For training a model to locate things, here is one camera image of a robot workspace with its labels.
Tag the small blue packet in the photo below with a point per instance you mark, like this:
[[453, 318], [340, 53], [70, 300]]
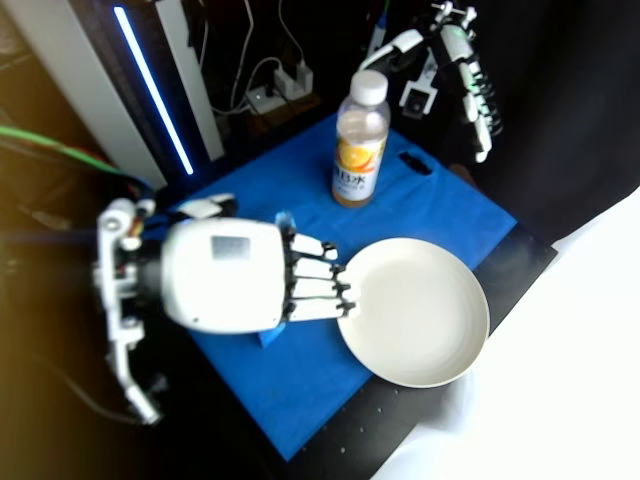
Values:
[[272, 337]]

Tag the blue fabric bag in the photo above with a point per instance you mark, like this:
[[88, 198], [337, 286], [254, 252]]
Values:
[[310, 380]]

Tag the orange juice bottle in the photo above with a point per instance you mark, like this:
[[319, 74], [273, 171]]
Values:
[[357, 165]]

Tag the white backdrop cloth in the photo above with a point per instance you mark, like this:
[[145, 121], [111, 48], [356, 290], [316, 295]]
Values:
[[560, 350]]

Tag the white power strip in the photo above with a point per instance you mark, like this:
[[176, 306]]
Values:
[[292, 80]]

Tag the white column with blue light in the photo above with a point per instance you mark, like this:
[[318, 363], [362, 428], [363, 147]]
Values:
[[90, 75]]

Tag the white round plate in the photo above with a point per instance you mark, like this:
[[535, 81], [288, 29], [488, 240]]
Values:
[[420, 315]]

